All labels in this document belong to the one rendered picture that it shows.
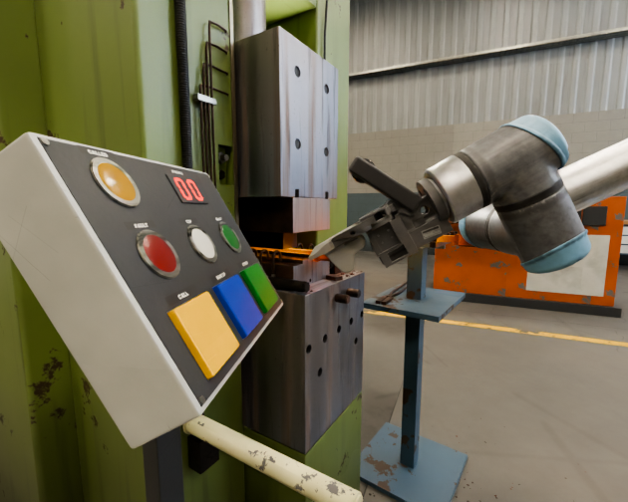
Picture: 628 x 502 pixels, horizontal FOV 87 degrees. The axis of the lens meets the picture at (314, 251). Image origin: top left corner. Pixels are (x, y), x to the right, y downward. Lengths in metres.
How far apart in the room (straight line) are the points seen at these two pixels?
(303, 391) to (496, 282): 3.74
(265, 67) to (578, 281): 4.15
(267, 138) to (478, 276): 3.84
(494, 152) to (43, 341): 1.16
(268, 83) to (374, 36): 8.74
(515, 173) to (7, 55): 1.15
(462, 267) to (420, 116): 5.06
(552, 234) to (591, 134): 8.30
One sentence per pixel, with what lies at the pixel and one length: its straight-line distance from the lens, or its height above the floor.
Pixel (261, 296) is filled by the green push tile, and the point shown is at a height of 1.00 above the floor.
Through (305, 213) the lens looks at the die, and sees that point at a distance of 0.94.
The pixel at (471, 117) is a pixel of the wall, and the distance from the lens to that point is 8.67.
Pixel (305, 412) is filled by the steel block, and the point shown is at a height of 0.59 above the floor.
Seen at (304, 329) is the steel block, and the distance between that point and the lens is 0.89.
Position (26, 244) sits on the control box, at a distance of 0.38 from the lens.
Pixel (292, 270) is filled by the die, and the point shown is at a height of 0.97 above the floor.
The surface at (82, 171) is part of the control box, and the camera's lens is 0.38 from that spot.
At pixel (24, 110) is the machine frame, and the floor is 1.38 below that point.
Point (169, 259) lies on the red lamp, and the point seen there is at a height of 1.08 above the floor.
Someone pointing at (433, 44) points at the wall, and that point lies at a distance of 9.23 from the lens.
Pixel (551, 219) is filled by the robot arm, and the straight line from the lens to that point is 0.55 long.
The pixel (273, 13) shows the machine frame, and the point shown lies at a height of 1.83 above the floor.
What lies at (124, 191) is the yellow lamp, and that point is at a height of 1.15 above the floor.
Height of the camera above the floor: 1.14
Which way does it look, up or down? 7 degrees down
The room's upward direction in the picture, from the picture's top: straight up
